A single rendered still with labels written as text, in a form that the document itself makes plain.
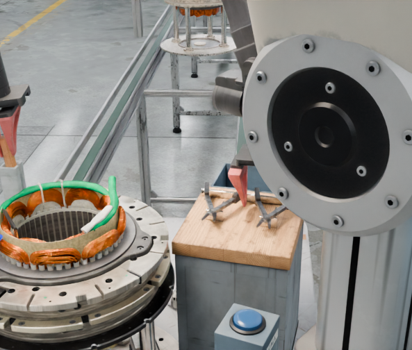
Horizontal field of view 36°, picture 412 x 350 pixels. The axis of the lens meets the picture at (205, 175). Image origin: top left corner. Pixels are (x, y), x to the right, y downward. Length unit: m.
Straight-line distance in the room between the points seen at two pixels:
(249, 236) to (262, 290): 0.09
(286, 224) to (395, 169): 0.64
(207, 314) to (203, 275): 0.08
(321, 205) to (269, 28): 0.13
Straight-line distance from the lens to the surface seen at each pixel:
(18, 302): 0.88
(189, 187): 3.51
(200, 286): 1.06
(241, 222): 1.06
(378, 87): 0.42
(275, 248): 1.00
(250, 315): 0.90
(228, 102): 1.02
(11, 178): 1.04
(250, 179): 1.27
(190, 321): 1.11
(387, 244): 0.55
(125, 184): 3.58
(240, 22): 0.95
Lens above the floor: 1.60
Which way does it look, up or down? 26 degrees down
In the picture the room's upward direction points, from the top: 1 degrees counter-clockwise
